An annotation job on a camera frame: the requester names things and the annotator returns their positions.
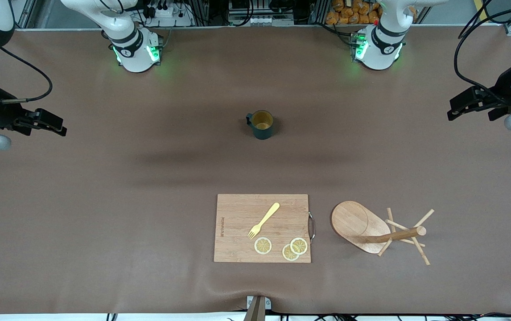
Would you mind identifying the dark green cup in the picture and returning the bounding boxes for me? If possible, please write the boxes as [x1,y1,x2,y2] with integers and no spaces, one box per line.
[246,110,275,140]

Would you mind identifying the wooden mug rack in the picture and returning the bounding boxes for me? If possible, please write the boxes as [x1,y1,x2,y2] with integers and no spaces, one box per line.
[331,201,435,266]

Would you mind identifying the orange snack packets pile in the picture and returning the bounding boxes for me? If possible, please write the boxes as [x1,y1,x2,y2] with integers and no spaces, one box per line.
[326,0,383,25]

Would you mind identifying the white power strip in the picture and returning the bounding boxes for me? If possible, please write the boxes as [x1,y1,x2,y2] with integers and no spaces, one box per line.
[142,0,194,27]

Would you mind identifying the brown table mat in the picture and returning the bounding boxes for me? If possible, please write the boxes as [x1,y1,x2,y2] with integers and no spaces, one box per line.
[0,26,511,315]

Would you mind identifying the bamboo cutting board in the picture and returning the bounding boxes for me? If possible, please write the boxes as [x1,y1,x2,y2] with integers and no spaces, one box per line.
[214,193,312,263]

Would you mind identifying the white terminal block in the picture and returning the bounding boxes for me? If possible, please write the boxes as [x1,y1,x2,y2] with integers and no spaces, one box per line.
[230,15,294,26]

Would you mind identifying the yellow plastic fork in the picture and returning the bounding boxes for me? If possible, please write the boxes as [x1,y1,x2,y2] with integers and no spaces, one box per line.
[247,202,280,240]

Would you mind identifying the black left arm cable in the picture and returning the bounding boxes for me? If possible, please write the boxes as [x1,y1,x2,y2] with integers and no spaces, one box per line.
[454,0,511,96]

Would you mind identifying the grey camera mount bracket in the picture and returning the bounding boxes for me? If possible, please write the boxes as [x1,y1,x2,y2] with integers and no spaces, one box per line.
[243,295,272,321]

